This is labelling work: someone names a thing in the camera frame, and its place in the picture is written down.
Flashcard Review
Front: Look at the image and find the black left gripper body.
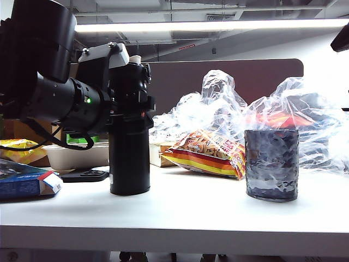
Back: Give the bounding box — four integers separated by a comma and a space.
95, 87, 116, 134

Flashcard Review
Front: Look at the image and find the black thermos flask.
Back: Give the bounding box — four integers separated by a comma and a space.
108, 55, 152, 197

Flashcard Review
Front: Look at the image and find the dark textured glass cup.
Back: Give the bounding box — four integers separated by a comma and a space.
244, 129, 300, 203

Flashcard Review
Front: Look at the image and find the small white box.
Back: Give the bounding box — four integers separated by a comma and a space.
149, 142, 178, 168

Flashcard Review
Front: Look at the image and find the green snack packet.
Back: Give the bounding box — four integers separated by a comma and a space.
65, 132, 100, 145

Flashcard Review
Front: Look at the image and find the brown desk partition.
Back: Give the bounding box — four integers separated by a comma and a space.
141, 58, 305, 132

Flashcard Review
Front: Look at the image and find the beige paper pulp bowl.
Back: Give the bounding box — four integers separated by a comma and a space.
43, 143, 110, 171

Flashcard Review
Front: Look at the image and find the striped orange yellow snack bag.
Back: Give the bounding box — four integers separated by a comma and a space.
160, 129, 247, 181

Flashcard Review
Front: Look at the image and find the clear crumpled plastic bag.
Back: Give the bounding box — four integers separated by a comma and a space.
149, 69, 249, 145

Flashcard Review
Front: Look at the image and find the black flat phone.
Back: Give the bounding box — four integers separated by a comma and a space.
60, 168, 110, 183

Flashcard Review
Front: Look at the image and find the brown cardboard box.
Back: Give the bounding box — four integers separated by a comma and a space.
3, 118, 63, 146

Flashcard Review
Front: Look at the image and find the long ceiling light strip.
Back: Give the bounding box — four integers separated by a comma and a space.
75, 18, 349, 33

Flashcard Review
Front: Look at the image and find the blue cardboard box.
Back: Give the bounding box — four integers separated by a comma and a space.
0, 158, 64, 200

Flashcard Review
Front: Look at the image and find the orange red packet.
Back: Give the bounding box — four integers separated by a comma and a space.
246, 113, 314, 129

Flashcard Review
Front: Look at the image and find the clear plastic bag with contents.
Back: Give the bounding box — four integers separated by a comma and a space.
239, 76, 349, 175

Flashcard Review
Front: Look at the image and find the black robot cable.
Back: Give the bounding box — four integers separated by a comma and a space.
0, 120, 95, 152

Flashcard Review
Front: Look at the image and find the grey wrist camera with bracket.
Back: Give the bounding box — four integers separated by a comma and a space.
75, 42, 130, 91

